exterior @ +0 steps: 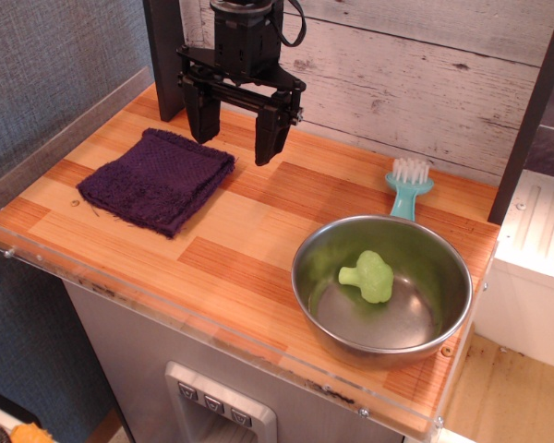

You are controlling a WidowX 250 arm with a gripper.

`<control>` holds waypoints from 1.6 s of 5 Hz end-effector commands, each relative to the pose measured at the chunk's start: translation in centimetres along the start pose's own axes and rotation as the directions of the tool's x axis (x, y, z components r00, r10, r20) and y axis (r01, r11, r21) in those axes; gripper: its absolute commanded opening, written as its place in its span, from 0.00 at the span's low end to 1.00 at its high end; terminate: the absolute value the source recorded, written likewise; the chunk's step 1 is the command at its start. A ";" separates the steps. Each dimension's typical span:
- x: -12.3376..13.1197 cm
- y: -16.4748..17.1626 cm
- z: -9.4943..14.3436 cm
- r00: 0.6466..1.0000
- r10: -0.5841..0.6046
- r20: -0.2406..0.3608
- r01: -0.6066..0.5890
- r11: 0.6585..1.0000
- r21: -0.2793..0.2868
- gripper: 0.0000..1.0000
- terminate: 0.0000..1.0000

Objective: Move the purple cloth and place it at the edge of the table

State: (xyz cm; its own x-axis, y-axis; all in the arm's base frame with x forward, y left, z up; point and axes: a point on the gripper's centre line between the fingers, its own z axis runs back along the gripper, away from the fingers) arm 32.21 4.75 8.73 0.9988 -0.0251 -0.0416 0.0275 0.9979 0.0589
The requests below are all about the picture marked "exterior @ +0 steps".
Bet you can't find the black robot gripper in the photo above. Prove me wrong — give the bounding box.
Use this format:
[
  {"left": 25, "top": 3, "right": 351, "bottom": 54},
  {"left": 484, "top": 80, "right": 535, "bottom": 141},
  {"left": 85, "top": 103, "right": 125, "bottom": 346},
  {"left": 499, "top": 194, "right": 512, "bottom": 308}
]
[{"left": 177, "top": 1, "right": 306, "bottom": 166}]

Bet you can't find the purple folded cloth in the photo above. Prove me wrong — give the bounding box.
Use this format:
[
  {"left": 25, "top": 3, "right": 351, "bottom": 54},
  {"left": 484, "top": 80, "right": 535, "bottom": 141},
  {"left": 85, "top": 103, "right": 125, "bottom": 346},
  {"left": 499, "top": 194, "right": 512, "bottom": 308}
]
[{"left": 77, "top": 128, "right": 235, "bottom": 238}]

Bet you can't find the teal dish brush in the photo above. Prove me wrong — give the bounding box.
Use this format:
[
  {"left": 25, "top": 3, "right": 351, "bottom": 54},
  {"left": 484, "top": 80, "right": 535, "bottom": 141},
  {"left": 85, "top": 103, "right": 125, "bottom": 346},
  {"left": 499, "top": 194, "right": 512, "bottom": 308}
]
[{"left": 386, "top": 158, "right": 434, "bottom": 222}]

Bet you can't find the green toy broccoli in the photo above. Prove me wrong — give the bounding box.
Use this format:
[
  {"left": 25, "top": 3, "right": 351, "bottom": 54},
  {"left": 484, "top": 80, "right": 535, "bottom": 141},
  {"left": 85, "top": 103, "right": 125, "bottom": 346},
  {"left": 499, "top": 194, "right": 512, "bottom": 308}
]
[{"left": 338, "top": 250, "right": 394, "bottom": 304}]

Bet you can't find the stainless steel bowl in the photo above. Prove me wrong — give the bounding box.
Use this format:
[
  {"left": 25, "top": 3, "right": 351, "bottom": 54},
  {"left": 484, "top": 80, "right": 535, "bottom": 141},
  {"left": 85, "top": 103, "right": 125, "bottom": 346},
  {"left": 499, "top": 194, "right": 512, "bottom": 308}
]
[{"left": 292, "top": 215, "right": 473, "bottom": 368}]

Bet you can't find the clear acrylic table guard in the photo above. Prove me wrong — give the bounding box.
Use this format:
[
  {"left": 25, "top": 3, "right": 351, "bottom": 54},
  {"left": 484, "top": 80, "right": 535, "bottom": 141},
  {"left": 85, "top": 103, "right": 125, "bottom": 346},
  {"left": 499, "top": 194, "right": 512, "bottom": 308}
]
[{"left": 0, "top": 65, "right": 446, "bottom": 431}]

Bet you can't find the grey toy fridge cabinet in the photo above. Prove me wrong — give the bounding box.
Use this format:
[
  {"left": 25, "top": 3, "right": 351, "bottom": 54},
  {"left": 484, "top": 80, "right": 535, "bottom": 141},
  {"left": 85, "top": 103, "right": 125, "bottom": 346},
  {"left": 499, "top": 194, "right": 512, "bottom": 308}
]
[{"left": 66, "top": 283, "right": 402, "bottom": 442}]

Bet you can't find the silver dispenser button panel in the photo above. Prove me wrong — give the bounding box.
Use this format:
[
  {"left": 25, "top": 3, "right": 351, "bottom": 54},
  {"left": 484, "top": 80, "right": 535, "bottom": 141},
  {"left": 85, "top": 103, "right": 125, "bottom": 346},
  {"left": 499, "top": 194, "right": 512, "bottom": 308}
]
[{"left": 164, "top": 362, "right": 278, "bottom": 442}]

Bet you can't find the orange object at corner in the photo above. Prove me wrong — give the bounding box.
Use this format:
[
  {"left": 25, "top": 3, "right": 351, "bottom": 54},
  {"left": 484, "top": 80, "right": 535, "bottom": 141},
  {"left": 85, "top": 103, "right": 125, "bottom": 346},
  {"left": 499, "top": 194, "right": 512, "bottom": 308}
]
[{"left": 10, "top": 423, "right": 54, "bottom": 443}]

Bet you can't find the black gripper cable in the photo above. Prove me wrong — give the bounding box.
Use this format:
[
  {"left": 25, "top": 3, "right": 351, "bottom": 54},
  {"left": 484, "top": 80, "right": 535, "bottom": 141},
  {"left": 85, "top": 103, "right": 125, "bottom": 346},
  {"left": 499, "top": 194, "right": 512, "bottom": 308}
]
[{"left": 270, "top": 0, "right": 307, "bottom": 48}]

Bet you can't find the dark left support post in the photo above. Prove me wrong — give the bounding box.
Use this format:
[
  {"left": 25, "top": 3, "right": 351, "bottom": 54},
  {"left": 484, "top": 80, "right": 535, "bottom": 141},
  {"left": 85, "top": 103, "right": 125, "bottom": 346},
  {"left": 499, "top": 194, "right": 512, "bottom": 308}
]
[{"left": 142, "top": 0, "right": 185, "bottom": 122}]

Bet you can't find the dark support post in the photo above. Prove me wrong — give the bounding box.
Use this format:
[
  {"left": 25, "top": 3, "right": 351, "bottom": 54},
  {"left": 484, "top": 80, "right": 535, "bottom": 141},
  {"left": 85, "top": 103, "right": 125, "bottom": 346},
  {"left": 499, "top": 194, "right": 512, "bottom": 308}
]
[
  {"left": 488, "top": 30, "right": 554, "bottom": 225},
  {"left": 142, "top": 0, "right": 185, "bottom": 122}
]

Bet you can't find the dark right support post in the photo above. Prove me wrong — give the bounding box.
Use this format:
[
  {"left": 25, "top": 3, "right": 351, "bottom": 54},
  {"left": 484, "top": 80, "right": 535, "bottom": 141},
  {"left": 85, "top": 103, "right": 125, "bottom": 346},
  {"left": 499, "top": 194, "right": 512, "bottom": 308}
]
[{"left": 488, "top": 30, "right": 554, "bottom": 225}]

